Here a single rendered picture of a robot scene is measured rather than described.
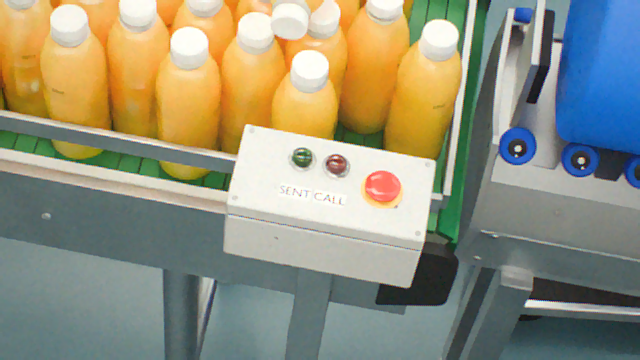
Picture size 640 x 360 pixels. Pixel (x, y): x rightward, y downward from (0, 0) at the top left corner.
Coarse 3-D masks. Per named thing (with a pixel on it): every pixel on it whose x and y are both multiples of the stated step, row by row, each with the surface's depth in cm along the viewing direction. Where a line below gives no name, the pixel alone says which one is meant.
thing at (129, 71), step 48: (0, 0) 142; (48, 0) 144; (96, 0) 143; (0, 48) 145; (48, 48) 139; (96, 48) 141; (144, 48) 141; (0, 96) 151; (48, 96) 145; (96, 96) 145; (144, 96) 147; (192, 96) 140; (192, 144) 147
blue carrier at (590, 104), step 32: (576, 0) 155; (608, 0) 134; (576, 32) 151; (608, 32) 133; (576, 64) 146; (608, 64) 134; (576, 96) 142; (608, 96) 137; (576, 128) 142; (608, 128) 140
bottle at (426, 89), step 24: (456, 48) 142; (408, 72) 144; (432, 72) 142; (456, 72) 143; (408, 96) 146; (432, 96) 144; (456, 96) 147; (408, 120) 149; (432, 120) 148; (384, 144) 157; (408, 144) 152; (432, 144) 152
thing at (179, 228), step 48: (0, 192) 156; (48, 192) 154; (96, 192) 153; (144, 192) 152; (192, 192) 152; (48, 240) 164; (96, 240) 162; (144, 240) 160; (192, 240) 158; (432, 240) 156; (192, 288) 171; (288, 288) 164; (336, 288) 162; (384, 288) 159; (432, 288) 157; (192, 336) 183
